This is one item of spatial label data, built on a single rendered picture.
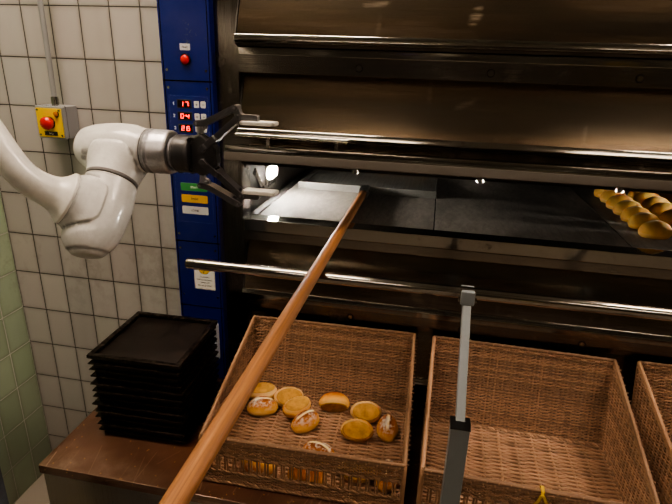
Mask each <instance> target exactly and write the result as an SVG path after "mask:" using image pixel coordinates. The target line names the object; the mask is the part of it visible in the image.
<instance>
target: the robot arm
mask: <svg viewBox="0 0 672 504"><path fill-rule="evenodd" d="M233 113H234V117H233V118H232V119H231V120H230V121H229V122H228V123H226V124H225V125H224V126H223V127H222V128H221V129H220V130H219V131H217V132H216V133H215V134H214V135H213V136H211V137H209V136H207V135H206V134H205V133H204V130H206V129H207V128H208V125H210V124H213V123H215V122H217V121H219V120H221V119H223V118H225V117H227V116H229V115H231V114H233ZM238 124H240V125H247V126H265V127H275V126H278V125H279V122H278V121H260V116H259V115H254V114H244V113H243V112H242V109H241V105H240V104H235V105H232V106H230V107H228V108H226V109H224V110H222V111H220V112H218V113H216V114H214V115H212V116H210V117H208V118H206V119H200V120H195V121H194V122H193V125H194V126H195V127H196V129H197V135H186V134H178V133H177V132H175V131H173V130H162V129H153V128H151V129H148V128H143V127H141V126H138V125H134V124H126V123H104V124H96V125H91V126H88V127H85V128H83V129H81V130H80V131H79V132H78V133H77V135H76V136H75V139H74V143H73V151H74V155H75V157H76V158H77V160H78V161H79V162H80V163H81V164H82V165H83V166H84V167H86V172H85V175H79V174H77V173H75V174H73V175H70V176H66V177H58V176H54V175H51V174H48V173H46V172H44V171H42V170H41V169H39V168H38V167H36V166H35V165H34V164H33V163H32V162H31V161H30V160H29V159H28V158H27V156H26V155H25V154H24V153H23V151H22V150H21V148H20V147H19V146H18V144H17V143H16V141H15V140H14V138H13V137H12V135H11V134H10V133H9V131H8V130H7V128H6V127H5V125H4V124H3V122H2V121H1V119H0V175H1V176H2V177H3V178H4V179H5V180H6V181H7V182H8V183H9V184H10V185H11V186H12V187H13V188H14V189H16V190H17V191H18V192H20V193H21V194H22V195H24V196H25V197H27V198H29V199H30V200H32V201H33V202H35V203H37V204H39V205H40V206H42V207H44V208H45V209H46V210H47V211H48V212H49V213H50V215H51V217H52V220H53V222H55V223H57V224H58V225H59V226H60V227H61V229H62V233H61V239H62V242H63V245H64V247H65V249H66V250H68V251H69V253H70V254H72V255H73V256H76V257H79V258H85V259H101V258H103V257H104V256H106V255H107V254H108V253H110V252H111V251H113V250H114V249H115V248H116V246H117V245H118V243H119V242H120V240H121V238H122V237H123V235H124V232H125V230H126V228H127V226H128V223H129V221H130V218H131V215H132V212H133V208H134V204H135V196H136V192H137V189H138V187H139V185H140V183H141V181H142V180H143V178H144V177H145V176H146V174H147V173H160V174H173V173H176V172H178V171H179V172H193V173H197V174H199V175H200V179H199V183H198V184H197V187H198V188H199V189H204V190H208V191H210V192H211V193H213V194H215V195H216V196H218V197H220V198H222V199H223V200H225V201H227V202H228V203H230V204H232V205H234V206H235V207H240V206H241V205H243V204H244V200H245V199H252V200H258V199H260V198H261V196H273V197H275V196H276V195H277V194H279V190H274V189H262V188H249V187H247V188H245V189H243V188H242V187H241V186H240V185H238V184H237V183H236V182H235V181H234V180H233V179H232V178H231V177H230V176H229V175H228V174H227V173H225V172H224V170H223V168H222V167H220V166H219V164H220V163H221V158H220V147H219V145H218V144H217V143H218V142H219V141H220V140H222V138H223V137H224V136H226V135H227V134H228V133H229V132H230V131H231V130H232V129H233V128H235V127H236V126H237V125H238ZM208 173H210V174H211V175H212V176H213V177H216V178H217V179H218V180H219V181H220V182H221V183H222V184H223V185H224V186H226V187H227V188H228V189H229V190H230V191H231V192H232V193H231V192H229V191H228V190H226V189H224V188H222V187H221V186H219V185H217V184H215V183H213V182H211V180H210V179H208V178H207V177H206V174H208Z"/></svg>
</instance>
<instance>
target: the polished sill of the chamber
mask: <svg viewBox="0 0 672 504"><path fill-rule="evenodd" d="M339 223H340V222H336V221H325V220H313V219H302V218H290V217H279V216H268V215H256V214H249V215H248V216H246V217H245V218H244V230H249V231H260V232H270V233H281V234H292V235H302V236H313V237H324V238H330V237H331V235H332V234H333V232H334V230H335V229H336V227H337V226H338V224H339ZM342 239H345V240H356V241H367V242H377V243H388V244H399V245H409V246H420V247H431V248H441V249H452V250H463V251H474V252H484V253H495V254H506V255H516V256H527V257H538V258H549V259H559V260H570V261H581V262H591V263H602V264H613V265H623V266H634V267H645V268H656V269H666V270H672V251H667V250H655V249H644V248H632V247H621V246H610V245H598V244H587V243H575V242H564V241H553V240H541V239H530V238H518V237H507V236H496V235H484V234H473V233H461V232H450V231H439V230H427V229H416V228H404V227H393V226H382V225H370V224H359V223H350V225H349V227H348V228H347V230H346V232H345V234H344V235H343V237H342Z"/></svg>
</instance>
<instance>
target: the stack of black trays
mask: <svg viewBox="0 0 672 504"><path fill-rule="evenodd" d="M217 324H218V320H213V319H204V318H195V317H186V316H177V315H168V314H159V313H150V312H142V311H138V312H136V313H135V314H134V315H133V316H132V317H131V318H129V319H128V320H127V321H126V322H125V323H124V324H122V325H121V326H120V327H119V328H118V329H116V330H115V331H114V332H113V333H112V334H111V335H109V336H108V337H107V338H106V339H105V340H103V341H102V342H101V343H100V344H99V345H98V346H96V347H95V348H94V349H93V350H92V351H91V352H89V353H88V354H87V355H86V356H87V358H88V359H92V360H91V361H90V362H88V364H91V365H93V366H92V367H90V368H89V370H95V372H94V373H92V374H91V375H90V376H91V377H96V378H95V379H94V380H93V381H92V382H91V383H90V384H91V385H96V387H95V388H94V389H93V390H92V391H95V392H96V393H95V394H94V395H93V397H98V398H97V399H96V400H95V401H94V402H93V403H92V404H93V405H98V408H97V409H96V410H95V412H98V414H97V415H96V416H95V417H100V418H101V420H100V421H99V422H98V423H97V424H101V425H102V426H101V427H100V428H99V430H105V432H106V433H111V434H118V435H125V436H132V437H139V438H146V439H152V440H159V441H166V442H173V443H180V444H185V443H186V442H187V440H188V439H189V437H190V436H191V434H192V432H193V431H194V429H195V428H196V426H197V425H198V423H199V421H200V420H201V418H202V417H203V415H204V414H205V412H206V410H207V409H208V407H209V406H210V404H211V402H212V401H213V399H214V398H215V396H216V395H217V393H218V391H219V390H220V388H221V387H218V385H219V383H220V382H216V380H217V379H218V377H219V376H220V375H218V374H217V373H218V372H219V369H216V368H217V367H218V366H219V364H218V363H216V362H217V361H218V360H219V357H216V355H217V354H218V353H219V351H215V350H216V348H217V347H218V346H215V345H214V343H215V342H216V341H217V338H213V337H214V336H215V335H216V334H217V333H216V332H212V331H213V330H214V329H215V327H216V325H217Z"/></svg>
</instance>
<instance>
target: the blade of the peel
mask: <svg viewBox="0 0 672 504"><path fill-rule="evenodd" d="M362 185H370V193H369V194H381V195H393V196H406V197H419V198H432V199H436V191H437V179H436V178H422V177H408V176H394V175H380V174H366V173H359V174H357V175H356V174H353V173H352V172H338V171H324V170H318V171H317V172H315V173H313V174H311V175H309V176H308V177H306V178H304V179H302V180H300V181H299V187H298V188H303V189H316V190H329V191H342V192H355V193H358V190H359V189H360V187H361V186H362Z"/></svg>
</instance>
